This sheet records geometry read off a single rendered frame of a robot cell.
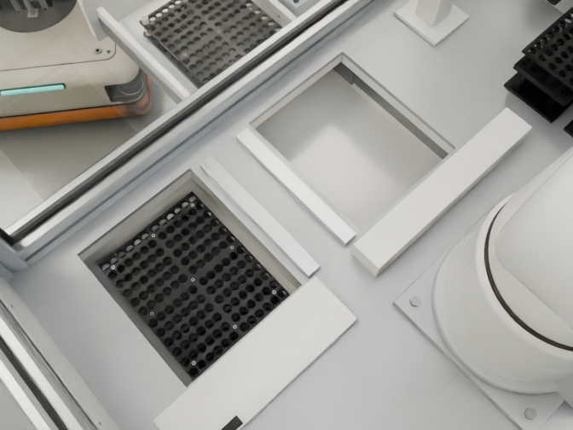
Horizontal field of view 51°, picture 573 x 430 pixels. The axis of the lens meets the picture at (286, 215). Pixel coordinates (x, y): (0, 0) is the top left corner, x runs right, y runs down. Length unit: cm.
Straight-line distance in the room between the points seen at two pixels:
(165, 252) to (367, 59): 44
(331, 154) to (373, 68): 16
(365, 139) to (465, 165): 23
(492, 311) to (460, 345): 14
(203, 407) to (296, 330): 15
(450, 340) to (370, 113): 46
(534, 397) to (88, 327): 57
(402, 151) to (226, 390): 51
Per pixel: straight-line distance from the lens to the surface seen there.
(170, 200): 101
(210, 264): 89
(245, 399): 78
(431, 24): 106
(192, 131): 90
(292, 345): 79
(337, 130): 107
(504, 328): 68
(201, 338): 86
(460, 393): 82
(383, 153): 105
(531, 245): 30
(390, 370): 81
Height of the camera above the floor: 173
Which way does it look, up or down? 66 degrees down
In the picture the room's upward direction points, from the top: straight up
